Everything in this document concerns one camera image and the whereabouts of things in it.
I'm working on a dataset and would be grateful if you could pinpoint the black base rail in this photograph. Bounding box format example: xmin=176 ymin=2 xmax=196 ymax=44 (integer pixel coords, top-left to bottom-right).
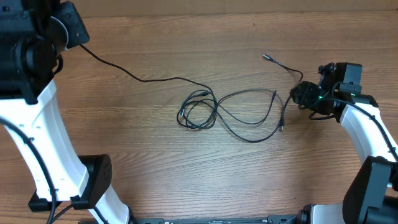
xmin=132 ymin=215 xmax=296 ymax=224

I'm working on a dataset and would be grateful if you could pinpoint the black USB cable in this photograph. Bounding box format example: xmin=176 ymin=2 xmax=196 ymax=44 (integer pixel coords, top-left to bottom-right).
xmin=176 ymin=89 xmax=218 ymax=130

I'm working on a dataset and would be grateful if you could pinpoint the black power plug cable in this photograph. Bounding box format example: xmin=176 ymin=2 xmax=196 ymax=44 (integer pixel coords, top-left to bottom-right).
xmin=79 ymin=44 xmax=215 ymax=97

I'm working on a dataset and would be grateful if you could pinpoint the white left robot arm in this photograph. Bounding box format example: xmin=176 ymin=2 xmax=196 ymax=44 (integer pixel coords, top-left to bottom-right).
xmin=1 ymin=0 xmax=134 ymax=223

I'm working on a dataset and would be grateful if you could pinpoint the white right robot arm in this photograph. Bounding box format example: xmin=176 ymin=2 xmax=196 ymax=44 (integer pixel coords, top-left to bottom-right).
xmin=290 ymin=62 xmax=397 ymax=223

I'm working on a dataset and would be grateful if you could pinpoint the brown cardboard panel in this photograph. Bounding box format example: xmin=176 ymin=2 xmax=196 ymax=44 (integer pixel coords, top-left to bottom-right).
xmin=72 ymin=0 xmax=397 ymax=17

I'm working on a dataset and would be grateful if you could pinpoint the black thin charging cable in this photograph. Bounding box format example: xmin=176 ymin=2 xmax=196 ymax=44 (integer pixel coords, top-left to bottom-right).
xmin=214 ymin=88 xmax=285 ymax=144

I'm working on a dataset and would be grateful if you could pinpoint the black braided cable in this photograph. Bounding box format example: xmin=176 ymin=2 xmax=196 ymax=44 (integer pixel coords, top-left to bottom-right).
xmin=262 ymin=54 xmax=304 ymax=108

